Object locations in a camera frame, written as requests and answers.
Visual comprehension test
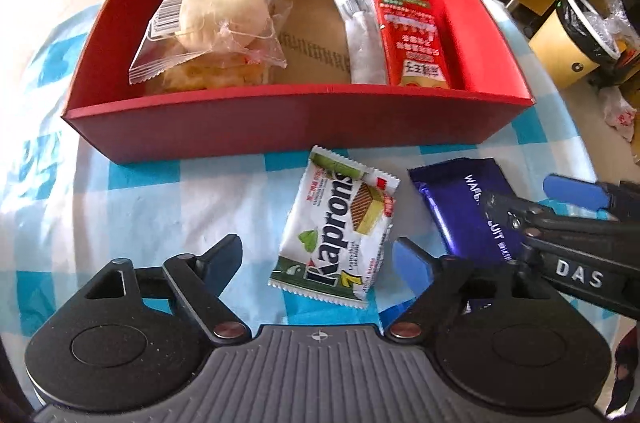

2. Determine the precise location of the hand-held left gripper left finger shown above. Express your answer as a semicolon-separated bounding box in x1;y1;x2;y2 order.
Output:
81;233;252;345

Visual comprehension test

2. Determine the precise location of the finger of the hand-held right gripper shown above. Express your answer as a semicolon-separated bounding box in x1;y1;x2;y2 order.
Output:
543;174;640;222
478;191;640;250

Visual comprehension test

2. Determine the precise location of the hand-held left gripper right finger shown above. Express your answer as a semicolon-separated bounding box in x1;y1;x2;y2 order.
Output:
383;237;553;345

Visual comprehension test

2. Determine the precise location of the purple wafer packet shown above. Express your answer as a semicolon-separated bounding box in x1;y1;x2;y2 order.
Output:
407;157;551;320

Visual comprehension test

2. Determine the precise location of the white green wafer packet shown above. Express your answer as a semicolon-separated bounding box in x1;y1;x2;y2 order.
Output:
269;146;401;309

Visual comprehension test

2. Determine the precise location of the red cardboard box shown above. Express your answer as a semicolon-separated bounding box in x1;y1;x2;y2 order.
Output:
60;0;537;165

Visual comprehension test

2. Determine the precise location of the red long snack packet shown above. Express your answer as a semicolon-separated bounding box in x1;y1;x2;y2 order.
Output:
368;0;452;90

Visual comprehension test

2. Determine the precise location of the white long snack packet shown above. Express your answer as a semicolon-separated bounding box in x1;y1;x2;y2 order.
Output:
327;0;390;85

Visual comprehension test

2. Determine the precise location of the clear bun packet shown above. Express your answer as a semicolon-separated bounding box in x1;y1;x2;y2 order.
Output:
128;0;292;86

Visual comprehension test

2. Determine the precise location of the white red plastic bag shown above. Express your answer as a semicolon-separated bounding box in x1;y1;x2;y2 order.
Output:
597;85;639;144

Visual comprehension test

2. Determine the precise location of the blue checkered tablecloth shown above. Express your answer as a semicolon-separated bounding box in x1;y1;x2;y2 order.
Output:
0;0;619;409

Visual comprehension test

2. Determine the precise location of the yellow trash bin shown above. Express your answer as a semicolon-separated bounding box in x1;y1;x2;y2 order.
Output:
528;0;632;92

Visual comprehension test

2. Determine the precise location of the black bin liner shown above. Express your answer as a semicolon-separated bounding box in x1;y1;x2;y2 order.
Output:
562;0;632;64

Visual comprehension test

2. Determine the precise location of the clear plastic bag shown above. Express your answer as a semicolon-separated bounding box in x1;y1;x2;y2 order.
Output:
594;0;640;54

